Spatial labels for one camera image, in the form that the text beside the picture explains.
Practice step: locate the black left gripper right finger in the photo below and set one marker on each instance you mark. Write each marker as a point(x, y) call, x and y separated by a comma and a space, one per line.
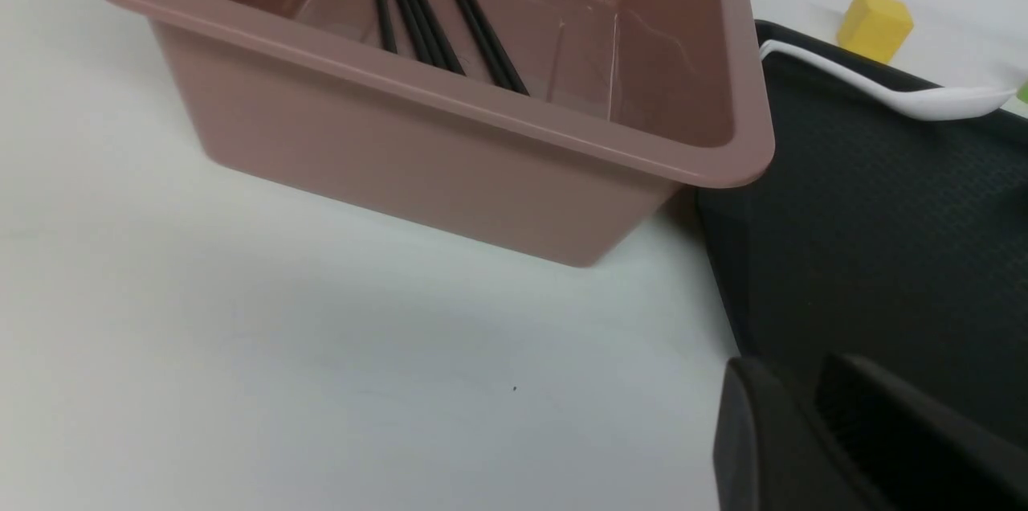
point(918, 453)

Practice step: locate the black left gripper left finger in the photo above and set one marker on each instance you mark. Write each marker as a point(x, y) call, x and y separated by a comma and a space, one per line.
point(767, 455)

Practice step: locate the black plastic tray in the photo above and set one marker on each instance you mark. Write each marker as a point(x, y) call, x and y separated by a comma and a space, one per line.
point(870, 233)

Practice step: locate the white spoon top left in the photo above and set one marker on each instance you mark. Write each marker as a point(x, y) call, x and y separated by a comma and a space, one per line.
point(932, 105)

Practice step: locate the green cube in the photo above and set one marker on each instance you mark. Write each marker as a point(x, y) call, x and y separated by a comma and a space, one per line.
point(1022, 93)

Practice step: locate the pink plastic bin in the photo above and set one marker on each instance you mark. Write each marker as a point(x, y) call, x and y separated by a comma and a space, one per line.
point(630, 100)

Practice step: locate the yellow cube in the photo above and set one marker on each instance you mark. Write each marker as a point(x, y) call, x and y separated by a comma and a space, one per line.
point(875, 29)

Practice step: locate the black chopstick bundle centre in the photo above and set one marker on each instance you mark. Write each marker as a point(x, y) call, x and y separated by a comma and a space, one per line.
point(421, 37)

